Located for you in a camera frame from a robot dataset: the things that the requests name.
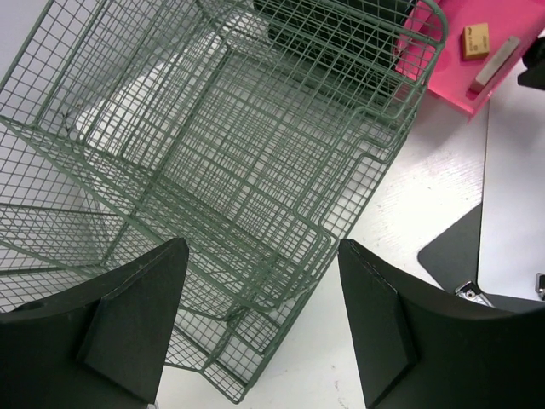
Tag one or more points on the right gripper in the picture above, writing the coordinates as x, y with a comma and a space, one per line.
533, 59

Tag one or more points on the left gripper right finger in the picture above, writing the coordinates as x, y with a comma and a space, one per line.
417, 346

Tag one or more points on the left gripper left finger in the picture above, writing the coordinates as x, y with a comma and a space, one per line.
100, 344

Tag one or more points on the beige eraser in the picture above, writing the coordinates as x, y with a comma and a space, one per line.
494, 64

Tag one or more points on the small brown cube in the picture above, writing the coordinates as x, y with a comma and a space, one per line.
475, 41

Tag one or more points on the white clipboard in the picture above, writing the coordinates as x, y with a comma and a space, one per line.
511, 252

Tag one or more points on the black clipboard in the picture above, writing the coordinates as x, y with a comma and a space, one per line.
452, 259

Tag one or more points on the black drawer cabinet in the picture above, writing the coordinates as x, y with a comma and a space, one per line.
351, 43

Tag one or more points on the green wire mesh organizer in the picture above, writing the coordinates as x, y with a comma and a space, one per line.
127, 123

